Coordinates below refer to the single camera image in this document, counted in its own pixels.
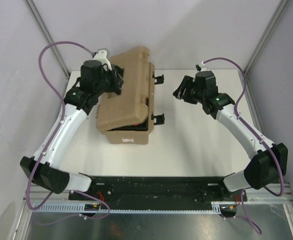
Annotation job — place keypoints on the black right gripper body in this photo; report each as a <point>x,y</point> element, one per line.
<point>199,94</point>

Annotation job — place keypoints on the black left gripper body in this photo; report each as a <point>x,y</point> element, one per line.
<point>105,86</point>

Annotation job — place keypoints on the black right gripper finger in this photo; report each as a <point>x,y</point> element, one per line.
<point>186,96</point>
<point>187,83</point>

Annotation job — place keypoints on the tan plastic tool box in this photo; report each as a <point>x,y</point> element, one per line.
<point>136,102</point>

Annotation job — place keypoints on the black tool box tray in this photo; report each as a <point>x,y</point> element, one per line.
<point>142,127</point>

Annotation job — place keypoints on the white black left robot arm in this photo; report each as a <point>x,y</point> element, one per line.
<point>43,168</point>

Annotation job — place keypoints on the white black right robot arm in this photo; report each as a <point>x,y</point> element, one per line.
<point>268,160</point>

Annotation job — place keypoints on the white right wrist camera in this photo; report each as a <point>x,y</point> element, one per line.
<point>201,67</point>

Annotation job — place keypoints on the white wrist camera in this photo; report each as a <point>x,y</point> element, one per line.
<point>100,60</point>
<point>201,67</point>

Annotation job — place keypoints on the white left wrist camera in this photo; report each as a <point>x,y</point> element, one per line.
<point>100,60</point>

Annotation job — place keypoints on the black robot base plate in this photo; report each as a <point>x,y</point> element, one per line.
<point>112,188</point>

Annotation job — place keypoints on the left aluminium frame post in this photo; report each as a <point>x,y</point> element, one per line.
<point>39,21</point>

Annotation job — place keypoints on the aluminium frame post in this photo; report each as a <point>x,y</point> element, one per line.
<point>267,33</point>
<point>39,21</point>

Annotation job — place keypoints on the right aluminium frame post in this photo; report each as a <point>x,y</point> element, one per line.
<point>267,33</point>

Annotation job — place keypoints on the aluminium frame rail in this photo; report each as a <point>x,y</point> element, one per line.
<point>261,196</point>

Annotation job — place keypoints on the grey slotted cable duct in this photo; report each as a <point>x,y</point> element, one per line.
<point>90,207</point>

